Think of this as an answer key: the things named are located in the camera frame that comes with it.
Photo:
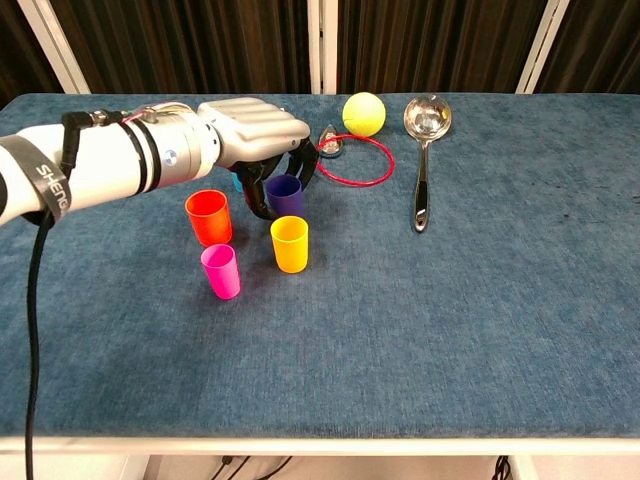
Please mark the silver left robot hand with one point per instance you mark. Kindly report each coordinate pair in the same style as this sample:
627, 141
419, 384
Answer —
250, 125

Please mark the cyan plastic cup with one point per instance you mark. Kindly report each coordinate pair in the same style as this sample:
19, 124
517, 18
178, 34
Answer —
236, 184

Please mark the purple plastic cup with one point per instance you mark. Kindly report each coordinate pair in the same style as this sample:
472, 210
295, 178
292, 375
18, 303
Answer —
286, 197

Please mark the yellow plastic cup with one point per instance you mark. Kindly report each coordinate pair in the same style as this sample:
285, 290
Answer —
290, 250

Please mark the pink plastic cup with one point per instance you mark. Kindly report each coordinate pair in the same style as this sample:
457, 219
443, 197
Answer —
222, 277

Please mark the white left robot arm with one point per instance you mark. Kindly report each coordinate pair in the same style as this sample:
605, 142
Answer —
110, 160

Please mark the small teardrop metal piece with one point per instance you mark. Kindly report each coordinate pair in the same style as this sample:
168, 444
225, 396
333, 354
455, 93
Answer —
331, 137

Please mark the dark pleated curtain panel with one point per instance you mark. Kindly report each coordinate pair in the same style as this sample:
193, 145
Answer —
430, 45
190, 45
20, 55
600, 45

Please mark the orange plastic cup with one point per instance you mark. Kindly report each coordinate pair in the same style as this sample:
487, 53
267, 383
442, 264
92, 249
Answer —
210, 225

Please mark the yellow tennis ball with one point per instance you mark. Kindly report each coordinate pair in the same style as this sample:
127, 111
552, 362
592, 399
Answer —
364, 114

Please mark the stainless steel ladle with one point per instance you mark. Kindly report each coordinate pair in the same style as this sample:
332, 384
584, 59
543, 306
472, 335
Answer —
427, 117

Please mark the blue velvet tablecloth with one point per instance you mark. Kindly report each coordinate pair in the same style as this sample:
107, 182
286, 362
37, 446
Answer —
350, 325

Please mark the white upright frame post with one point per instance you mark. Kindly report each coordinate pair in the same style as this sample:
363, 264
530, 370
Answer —
322, 45

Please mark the white slanted frame post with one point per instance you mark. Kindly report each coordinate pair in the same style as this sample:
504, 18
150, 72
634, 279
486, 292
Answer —
55, 47
542, 47

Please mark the white table frame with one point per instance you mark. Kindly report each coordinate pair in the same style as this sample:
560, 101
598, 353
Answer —
320, 446

